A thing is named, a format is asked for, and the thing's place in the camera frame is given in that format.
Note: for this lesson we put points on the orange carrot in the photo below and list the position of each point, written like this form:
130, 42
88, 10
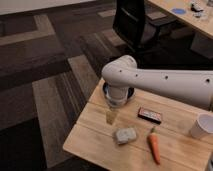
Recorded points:
153, 143

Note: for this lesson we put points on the white paper cup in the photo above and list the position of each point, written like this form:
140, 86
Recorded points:
202, 127

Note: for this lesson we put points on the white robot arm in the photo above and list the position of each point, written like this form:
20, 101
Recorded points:
189, 86

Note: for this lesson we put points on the dark blue ceramic bowl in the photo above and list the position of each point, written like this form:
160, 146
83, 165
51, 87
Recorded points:
130, 91

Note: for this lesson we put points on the small objects on far desk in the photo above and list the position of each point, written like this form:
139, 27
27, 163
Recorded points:
197, 10

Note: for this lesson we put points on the dark rectangular snack bar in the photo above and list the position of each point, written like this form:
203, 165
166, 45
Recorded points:
150, 115

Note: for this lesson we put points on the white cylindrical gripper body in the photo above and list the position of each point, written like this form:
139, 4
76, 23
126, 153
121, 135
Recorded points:
116, 96

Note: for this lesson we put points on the light wooden far desk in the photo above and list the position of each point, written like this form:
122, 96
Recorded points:
203, 25

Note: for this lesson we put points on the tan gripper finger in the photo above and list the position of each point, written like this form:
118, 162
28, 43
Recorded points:
110, 116
116, 111

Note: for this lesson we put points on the black office chair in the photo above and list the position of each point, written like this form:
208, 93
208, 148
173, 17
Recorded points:
135, 28

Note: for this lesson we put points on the white sponge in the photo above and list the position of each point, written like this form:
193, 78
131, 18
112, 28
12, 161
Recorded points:
125, 135

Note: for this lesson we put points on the blue round disc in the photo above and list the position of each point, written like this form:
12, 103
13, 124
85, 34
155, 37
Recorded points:
179, 11

